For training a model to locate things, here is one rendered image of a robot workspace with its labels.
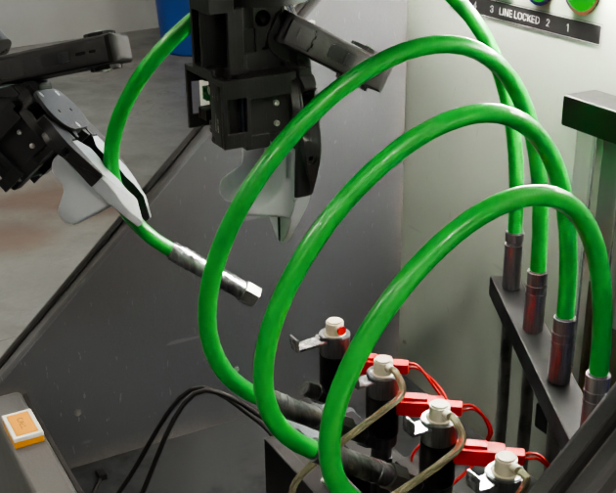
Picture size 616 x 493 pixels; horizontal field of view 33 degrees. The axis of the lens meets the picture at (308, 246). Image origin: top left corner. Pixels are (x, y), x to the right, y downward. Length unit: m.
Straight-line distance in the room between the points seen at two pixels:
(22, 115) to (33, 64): 0.05
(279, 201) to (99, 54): 0.21
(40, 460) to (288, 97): 0.47
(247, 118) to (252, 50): 0.05
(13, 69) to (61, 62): 0.05
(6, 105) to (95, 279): 0.28
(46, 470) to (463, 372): 0.52
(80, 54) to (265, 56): 0.19
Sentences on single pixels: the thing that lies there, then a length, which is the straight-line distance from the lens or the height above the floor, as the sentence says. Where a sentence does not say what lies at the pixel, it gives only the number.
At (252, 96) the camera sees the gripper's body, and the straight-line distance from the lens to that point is 0.77.
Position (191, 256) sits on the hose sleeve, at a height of 1.15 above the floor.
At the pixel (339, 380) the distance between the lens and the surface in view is 0.63.
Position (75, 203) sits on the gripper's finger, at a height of 1.22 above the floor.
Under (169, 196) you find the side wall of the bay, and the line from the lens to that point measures 1.16.
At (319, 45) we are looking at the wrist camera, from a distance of 0.80.
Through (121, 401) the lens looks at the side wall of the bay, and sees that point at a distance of 1.24.
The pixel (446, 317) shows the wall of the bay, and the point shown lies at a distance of 1.29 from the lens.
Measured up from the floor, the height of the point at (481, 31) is 1.35.
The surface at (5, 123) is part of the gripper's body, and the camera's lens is 0.94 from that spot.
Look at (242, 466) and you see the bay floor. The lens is 1.23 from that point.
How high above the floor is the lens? 1.54
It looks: 23 degrees down
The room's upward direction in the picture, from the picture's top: 1 degrees counter-clockwise
